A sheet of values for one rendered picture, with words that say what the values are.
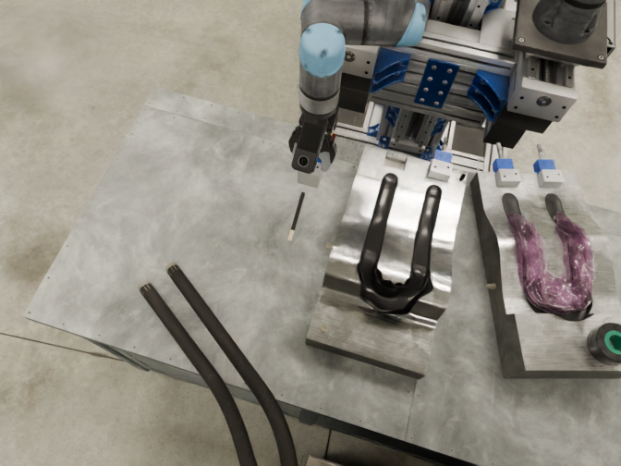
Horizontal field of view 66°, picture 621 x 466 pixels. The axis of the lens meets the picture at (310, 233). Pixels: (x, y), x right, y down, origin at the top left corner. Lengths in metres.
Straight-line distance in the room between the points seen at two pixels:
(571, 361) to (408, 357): 0.32
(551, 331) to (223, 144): 0.90
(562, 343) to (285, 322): 0.58
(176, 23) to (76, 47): 0.53
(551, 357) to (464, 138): 1.28
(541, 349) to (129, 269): 0.92
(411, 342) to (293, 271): 0.32
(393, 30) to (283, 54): 1.78
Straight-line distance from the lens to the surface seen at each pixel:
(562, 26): 1.36
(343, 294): 1.06
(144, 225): 1.24
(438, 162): 1.20
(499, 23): 1.52
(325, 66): 0.83
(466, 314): 1.18
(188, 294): 1.09
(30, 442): 2.08
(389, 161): 1.23
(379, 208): 1.14
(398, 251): 1.06
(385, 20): 0.92
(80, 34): 2.97
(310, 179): 1.10
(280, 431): 0.94
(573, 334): 1.14
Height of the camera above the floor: 1.87
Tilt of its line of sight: 65 degrees down
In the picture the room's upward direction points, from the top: 5 degrees clockwise
